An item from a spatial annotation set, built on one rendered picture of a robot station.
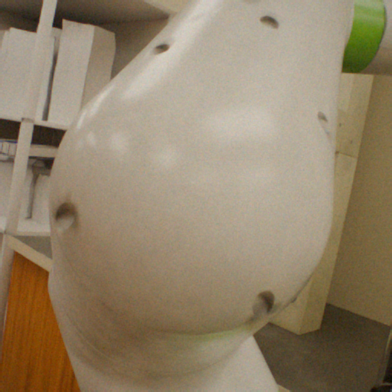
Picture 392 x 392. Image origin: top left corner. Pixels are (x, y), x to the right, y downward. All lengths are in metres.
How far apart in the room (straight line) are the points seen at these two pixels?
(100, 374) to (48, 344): 1.32
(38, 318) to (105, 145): 1.52
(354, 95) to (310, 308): 0.55
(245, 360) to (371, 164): 1.37
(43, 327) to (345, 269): 1.01
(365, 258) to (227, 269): 1.48
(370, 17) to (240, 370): 0.45
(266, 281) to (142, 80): 0.09
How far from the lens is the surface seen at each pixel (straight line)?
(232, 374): 0.31
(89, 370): 0.33
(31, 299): 1.72
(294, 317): 1.28
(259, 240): 0.17
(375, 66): 0.66
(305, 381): 1.02
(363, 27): 0.62
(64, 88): 2.14
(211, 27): 0.22
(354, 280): 1.66
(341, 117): 1.20
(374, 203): 1.63
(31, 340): 1.73
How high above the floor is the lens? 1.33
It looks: 5 degrees down
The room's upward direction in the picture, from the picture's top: 11 degrees clockwise
